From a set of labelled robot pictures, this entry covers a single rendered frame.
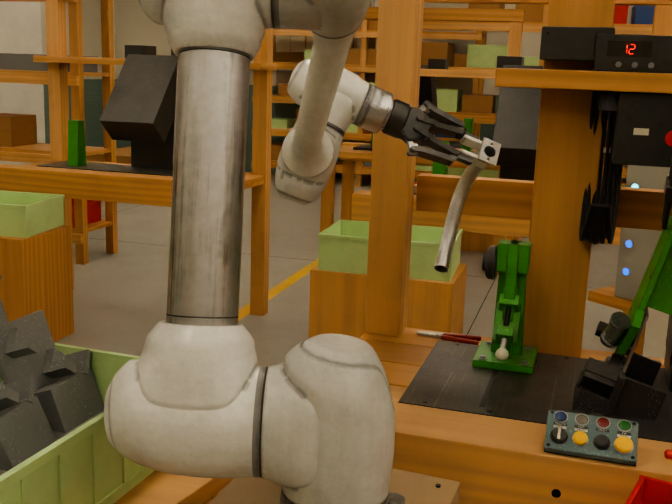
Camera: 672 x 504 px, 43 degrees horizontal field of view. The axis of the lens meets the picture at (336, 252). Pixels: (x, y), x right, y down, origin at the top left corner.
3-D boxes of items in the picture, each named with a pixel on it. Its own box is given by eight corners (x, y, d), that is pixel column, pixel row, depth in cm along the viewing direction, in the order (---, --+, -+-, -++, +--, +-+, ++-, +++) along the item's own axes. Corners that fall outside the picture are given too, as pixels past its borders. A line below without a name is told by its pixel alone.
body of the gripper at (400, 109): (387, 122, 174) (429, 140, 175) (398, 89, 177) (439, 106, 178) (376, 139, 180) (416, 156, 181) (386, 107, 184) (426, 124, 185)
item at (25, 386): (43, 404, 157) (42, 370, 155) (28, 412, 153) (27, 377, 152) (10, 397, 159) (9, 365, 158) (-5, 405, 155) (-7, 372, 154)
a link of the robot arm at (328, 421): (394, 519, 115) (404, 364, 110) (258, 513, 115) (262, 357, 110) (389, 463, 131) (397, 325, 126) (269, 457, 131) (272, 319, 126)
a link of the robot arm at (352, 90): (365, 86, 184) (343, 143, 183) (298, 57, 182) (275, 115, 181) (375, 74, 173) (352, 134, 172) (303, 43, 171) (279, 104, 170)
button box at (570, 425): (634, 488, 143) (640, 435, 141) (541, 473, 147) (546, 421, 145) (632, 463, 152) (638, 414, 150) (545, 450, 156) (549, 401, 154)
